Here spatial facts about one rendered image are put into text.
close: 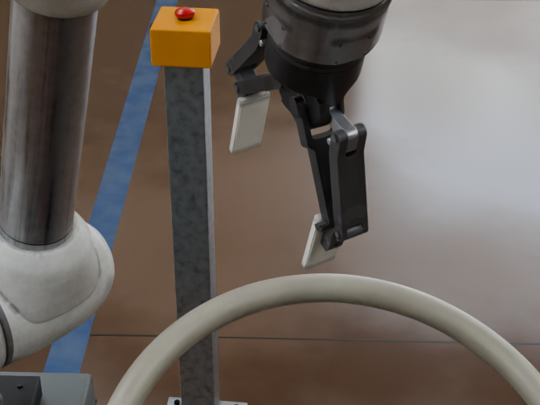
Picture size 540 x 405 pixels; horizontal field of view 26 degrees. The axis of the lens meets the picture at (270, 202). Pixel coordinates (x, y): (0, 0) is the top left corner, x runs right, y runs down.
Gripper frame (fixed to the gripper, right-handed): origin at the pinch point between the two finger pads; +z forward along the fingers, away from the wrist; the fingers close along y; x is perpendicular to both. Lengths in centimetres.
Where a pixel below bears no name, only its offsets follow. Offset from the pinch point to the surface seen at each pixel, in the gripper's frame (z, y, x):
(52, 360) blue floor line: 196, -96, 14
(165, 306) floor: 201, -102, 50
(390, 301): 19.6, 4.4, 13.7
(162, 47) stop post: 83, -92, 37
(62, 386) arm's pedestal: 82, -31, -9
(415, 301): 19.2, 5.7, 15.8
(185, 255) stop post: 130, -74, 37
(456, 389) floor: 178, -38, 100
